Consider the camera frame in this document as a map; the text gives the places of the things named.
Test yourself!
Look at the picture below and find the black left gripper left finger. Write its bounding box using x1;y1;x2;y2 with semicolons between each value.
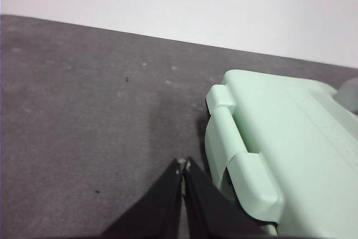
100;158;185;239

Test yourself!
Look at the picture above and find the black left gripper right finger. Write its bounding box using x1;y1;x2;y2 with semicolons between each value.
182;156;266;239

